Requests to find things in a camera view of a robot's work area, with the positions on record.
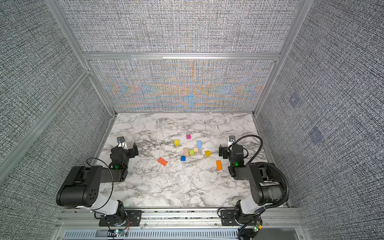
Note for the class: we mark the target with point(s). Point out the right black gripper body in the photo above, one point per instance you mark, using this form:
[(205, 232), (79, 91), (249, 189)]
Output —
[(224, 151)]

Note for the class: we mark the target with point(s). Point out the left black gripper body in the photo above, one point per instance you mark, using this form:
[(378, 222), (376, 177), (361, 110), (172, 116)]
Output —
[(131, 151)]

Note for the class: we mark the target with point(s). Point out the orange wood block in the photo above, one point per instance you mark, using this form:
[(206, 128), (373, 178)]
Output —
[(219, 165)]

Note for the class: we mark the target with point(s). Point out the light blue wood block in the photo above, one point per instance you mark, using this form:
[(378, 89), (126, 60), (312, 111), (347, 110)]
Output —
[(199, 144)]

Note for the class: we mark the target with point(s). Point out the red-orange wood block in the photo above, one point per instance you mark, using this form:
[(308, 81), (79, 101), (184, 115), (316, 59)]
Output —
[(162, 161)]

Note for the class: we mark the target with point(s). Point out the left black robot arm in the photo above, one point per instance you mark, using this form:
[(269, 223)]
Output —
[(81, 189)]

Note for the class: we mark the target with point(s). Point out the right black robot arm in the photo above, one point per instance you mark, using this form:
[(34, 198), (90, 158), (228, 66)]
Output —
[(268, 185)]

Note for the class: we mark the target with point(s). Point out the yellow wedge wood block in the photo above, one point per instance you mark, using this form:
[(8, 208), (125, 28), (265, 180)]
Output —
[(207, 153)]

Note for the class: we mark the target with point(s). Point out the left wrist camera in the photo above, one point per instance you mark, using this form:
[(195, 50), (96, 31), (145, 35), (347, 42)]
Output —
[(121, 142)]

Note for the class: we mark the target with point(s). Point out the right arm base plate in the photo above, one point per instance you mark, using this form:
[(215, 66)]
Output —
[(231, 217)]

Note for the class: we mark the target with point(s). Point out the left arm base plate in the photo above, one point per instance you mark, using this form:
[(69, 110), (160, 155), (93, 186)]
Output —
[(130, 218)]

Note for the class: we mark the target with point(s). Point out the aluminium mounting rail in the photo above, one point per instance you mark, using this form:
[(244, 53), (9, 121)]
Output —
[(152, 218)]

